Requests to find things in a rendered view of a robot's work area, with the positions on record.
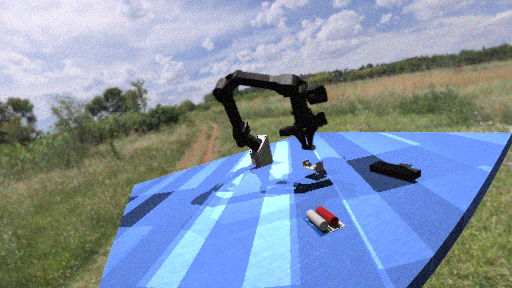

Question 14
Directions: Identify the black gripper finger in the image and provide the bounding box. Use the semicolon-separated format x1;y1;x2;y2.
304;127;319;145
294;132;308;150

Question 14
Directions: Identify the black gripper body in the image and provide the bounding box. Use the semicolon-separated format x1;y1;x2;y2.
279;106;311;136

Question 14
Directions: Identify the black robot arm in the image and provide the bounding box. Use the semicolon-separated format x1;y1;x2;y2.
213;70;328;152

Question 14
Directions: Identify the black cylindrical battery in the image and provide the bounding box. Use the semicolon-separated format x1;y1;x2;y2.
301;144;316;151

